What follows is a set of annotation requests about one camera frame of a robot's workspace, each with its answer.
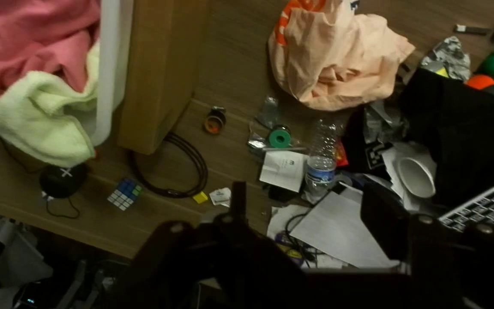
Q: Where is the round black speaker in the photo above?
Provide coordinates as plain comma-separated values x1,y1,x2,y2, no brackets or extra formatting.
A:
39,162,89,202

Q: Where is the thin black cord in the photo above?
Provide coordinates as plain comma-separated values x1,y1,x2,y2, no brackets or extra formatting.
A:
281,210,320,267

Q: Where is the white paper sheet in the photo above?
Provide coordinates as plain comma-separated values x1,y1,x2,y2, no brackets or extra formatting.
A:
288,188,401,272

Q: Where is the clear plastic water bottle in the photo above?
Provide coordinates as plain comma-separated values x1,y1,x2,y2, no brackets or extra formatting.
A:
302,118,341,207

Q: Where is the red snack wrapper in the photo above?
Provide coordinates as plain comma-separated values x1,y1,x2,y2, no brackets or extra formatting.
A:
332,142,351,171

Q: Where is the white cup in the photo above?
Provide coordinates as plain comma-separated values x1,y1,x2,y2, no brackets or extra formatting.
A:
392,154,439,203

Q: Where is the clear plastic bag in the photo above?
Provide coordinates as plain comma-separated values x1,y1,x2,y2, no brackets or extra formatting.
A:
247,95,296,157

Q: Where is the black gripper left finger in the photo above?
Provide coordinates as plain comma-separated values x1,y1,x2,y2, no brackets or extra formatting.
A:
108,181,317,309

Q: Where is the pale green terry towel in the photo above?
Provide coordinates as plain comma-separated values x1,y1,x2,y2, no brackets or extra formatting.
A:
0,40,101,169

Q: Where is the Rubik's cube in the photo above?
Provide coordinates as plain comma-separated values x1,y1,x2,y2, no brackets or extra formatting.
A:
106,178,144,214

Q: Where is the small white packet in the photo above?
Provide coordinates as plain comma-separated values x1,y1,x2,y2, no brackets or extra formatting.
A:
207,186,233,210

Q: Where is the orange and black tape roll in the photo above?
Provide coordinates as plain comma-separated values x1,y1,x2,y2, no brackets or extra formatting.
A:
202,107,229,138

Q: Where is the black cable loop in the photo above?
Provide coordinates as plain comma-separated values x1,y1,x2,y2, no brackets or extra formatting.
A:
128,133,211,200

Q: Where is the black marker pen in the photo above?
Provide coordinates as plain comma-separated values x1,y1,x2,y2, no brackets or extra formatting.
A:
452,23,492,37

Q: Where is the white plastic container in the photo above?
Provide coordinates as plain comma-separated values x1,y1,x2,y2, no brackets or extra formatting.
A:
0,0,135,148

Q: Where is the black and white tag card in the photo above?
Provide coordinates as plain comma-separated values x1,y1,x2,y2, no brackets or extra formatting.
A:
362,143,394,172

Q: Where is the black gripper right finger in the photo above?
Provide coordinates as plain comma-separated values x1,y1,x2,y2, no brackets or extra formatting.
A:
360,185,494,309

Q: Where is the orange toy piece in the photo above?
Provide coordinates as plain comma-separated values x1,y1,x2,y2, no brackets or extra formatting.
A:
464,75,494,94

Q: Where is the pink garment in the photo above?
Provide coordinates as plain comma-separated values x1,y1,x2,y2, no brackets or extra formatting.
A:
0,0,101,100

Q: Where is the silver patterned pouch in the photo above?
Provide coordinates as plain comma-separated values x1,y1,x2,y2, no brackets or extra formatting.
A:
420,35,473,83

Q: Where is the orange and white plastic bag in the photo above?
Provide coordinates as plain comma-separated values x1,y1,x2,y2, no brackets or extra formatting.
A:
267,0,416,114

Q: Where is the green spool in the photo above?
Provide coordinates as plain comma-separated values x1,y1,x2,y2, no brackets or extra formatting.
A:
267,126,295,152

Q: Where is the white paper card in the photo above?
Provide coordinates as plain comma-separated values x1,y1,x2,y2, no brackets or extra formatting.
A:
257,150,307,195

